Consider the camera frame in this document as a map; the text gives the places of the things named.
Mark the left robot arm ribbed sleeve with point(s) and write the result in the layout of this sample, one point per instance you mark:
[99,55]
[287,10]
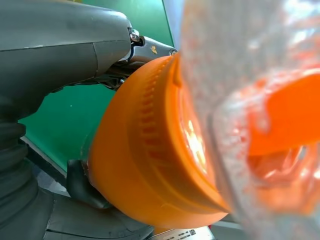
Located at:
[12,172]

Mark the orange bottle with clear cap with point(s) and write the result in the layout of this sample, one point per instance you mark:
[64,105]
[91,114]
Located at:
[149,149]

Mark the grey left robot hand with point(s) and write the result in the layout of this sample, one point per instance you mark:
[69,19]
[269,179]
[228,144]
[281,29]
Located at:
[50,39]

